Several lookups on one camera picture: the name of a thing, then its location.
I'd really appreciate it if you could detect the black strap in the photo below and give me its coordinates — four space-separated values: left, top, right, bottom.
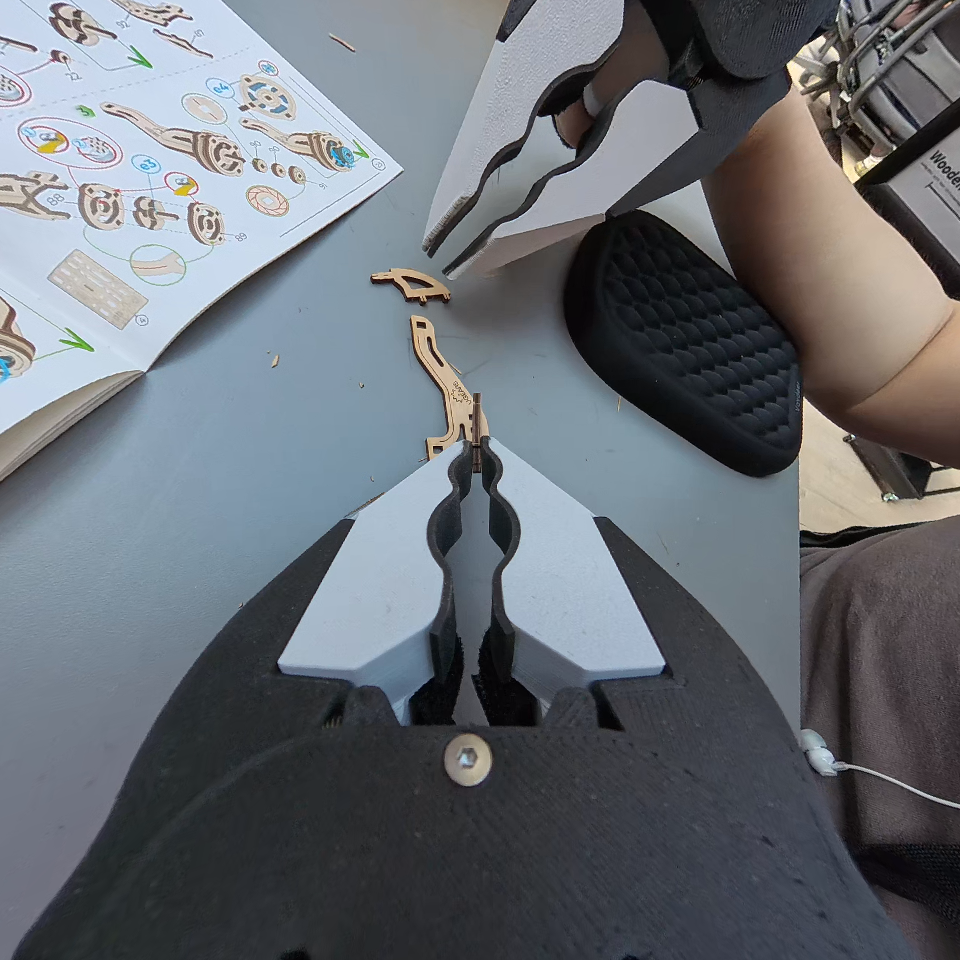
847 841 960 909

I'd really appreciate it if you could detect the thin white cable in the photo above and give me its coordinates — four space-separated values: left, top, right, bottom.
798 727 960 807

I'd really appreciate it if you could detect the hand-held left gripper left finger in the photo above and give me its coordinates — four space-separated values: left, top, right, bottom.
277 441 477 726

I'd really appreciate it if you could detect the black textured wrist rest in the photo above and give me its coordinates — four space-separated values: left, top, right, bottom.
562 208 805 479

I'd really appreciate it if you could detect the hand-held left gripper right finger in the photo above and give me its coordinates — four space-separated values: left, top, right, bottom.
478 437 669 726

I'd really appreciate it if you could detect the white illustrated instruction booklet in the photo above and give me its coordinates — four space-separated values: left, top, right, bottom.
0 0 405 481

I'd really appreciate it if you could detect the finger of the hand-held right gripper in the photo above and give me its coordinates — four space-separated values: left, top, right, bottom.
422 0 626 258
441 78 706 281

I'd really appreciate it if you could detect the person's right hand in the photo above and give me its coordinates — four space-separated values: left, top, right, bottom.
557 0 689 149

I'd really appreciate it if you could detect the person's right forearm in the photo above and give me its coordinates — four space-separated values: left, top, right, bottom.
705 86 960 466

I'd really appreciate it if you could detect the black table foot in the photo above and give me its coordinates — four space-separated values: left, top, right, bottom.
843 431 954 501

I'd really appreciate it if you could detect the long wooden bracket part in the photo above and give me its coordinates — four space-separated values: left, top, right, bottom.
410 315 481 462

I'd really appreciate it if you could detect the black box with white label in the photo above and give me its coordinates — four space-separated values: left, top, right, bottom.
855 112 960 279

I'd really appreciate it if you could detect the person's leg in grey trousers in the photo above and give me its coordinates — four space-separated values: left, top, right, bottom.
798 513 960 960

